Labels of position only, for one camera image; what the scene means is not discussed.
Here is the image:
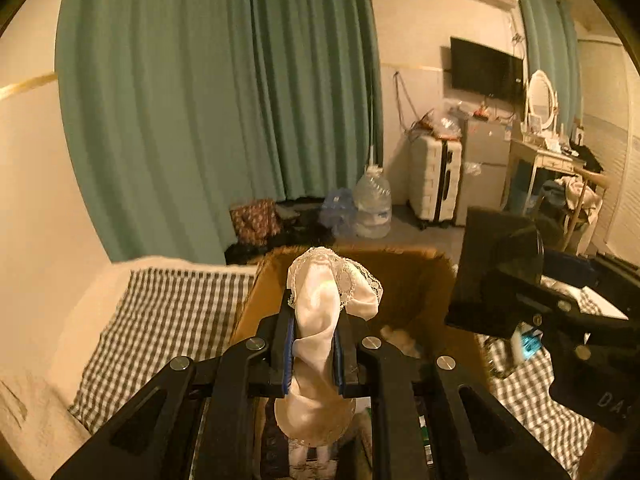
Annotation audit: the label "louvered wardrobe door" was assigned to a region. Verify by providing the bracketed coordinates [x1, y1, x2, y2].
[580, 40, 640, 261]

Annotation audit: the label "wooden chair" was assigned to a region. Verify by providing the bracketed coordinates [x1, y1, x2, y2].
[537, 167, 608, 253]

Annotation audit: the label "plastic bags on suitcase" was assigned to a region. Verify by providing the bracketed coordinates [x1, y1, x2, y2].
[410, 107, 463, 141]

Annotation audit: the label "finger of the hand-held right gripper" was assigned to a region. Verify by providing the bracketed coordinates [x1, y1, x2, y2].
[542, 332, 640, 433]
[480, 275, 632, 347]

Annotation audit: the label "brown cardboard box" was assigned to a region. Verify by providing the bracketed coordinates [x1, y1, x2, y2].
[227, 245, 493, 480]

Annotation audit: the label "white oval mirror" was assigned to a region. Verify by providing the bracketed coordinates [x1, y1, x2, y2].
[525, 70, 558, 133]

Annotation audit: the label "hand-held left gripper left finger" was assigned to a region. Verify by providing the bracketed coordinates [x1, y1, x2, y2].
[52, 304, 297, 480]

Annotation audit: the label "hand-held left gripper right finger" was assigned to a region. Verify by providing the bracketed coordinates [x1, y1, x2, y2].
[334, 309, 571, 480]

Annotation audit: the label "grey checkered blanket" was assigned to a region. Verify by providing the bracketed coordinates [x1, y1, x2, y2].
[67, 267, 626, 480]

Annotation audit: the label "grey small fridge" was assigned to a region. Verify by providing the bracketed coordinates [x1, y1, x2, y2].
[455, 112, 516, 228]

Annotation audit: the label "narrow green curtain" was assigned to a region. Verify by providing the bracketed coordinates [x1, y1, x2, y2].
[510, 0, 586, 126]

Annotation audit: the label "large green curtain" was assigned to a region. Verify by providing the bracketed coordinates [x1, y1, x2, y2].
[57, 0, 383, 263]

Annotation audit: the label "black wall television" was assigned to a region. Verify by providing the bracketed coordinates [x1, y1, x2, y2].
[450, 36, 525, 103]

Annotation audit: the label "dark clothes pile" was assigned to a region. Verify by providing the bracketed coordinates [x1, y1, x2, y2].
[225, 205, 336, 266]

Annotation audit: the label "clear water jug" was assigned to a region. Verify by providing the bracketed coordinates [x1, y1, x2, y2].
[352, 165, 392, 239]

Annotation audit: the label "white dressing table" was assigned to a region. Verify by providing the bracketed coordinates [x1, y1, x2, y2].
[502, 132, 586, 221]

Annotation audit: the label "white suitcase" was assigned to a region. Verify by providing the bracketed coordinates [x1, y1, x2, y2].
[407, 132, 463, 231]

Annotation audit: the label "floral fabric bag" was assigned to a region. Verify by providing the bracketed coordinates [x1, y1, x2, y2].
[230, 199, 282, 247]

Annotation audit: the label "wall cables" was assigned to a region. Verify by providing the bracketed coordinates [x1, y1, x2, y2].
[392, 70, 426, 131]

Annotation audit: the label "white lace-trimmed cloth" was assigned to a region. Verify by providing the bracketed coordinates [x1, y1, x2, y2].
[274, 247, 385, 448]

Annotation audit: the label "clothes pile on chair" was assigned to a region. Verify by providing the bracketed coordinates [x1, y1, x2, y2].
[550, 175, 603, 221]

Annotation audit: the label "blue plastic bag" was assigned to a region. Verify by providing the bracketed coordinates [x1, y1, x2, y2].
[320, 187, 358, 236]

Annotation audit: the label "small teal packet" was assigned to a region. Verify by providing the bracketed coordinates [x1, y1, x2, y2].
[512, 324, 546, 363]

